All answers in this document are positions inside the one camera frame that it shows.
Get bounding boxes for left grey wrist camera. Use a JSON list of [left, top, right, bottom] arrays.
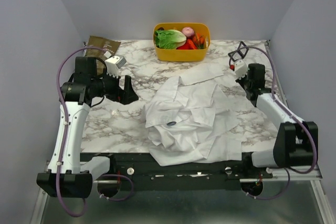
[[104, 51, 127, 78]]

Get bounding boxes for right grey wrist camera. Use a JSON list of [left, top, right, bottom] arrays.
[[229, 59, 248, 79]]

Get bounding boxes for red onion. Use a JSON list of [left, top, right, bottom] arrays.
[[181, 27, 195, 38]]

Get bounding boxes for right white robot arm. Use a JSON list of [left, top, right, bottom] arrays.
[[230, 60, 318, 178]]

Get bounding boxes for yellow plastic bin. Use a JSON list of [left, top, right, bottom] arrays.
[[153, 23, 211, 62]]

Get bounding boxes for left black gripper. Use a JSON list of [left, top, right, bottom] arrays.
[[92, 68, 139, 104]]

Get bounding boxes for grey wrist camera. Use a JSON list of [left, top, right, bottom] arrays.
[[229, 59, 248, 79], [104, 51, 127, 78]]

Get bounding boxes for red pepper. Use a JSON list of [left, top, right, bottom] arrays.
[[177, 39, 197, 50]]

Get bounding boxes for green lettuce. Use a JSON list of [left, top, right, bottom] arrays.
[[154, 29, 187, 50]]

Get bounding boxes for brown snack bag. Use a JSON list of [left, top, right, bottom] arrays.
[[73, 36, 121, 79]]

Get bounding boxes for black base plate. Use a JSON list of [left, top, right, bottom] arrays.
[[80, 153, 272, 197]]

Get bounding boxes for white shirt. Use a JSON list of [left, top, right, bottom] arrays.
[[142, 63, 242, 166]]

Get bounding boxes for far black folding stand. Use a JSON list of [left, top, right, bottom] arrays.
[[228, 41, 249, 65]]

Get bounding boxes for orange carrot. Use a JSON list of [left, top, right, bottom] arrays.
[[192, 33, 206, 49]]

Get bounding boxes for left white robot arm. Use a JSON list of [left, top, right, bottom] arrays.
[[37, 56, 139, 198]]

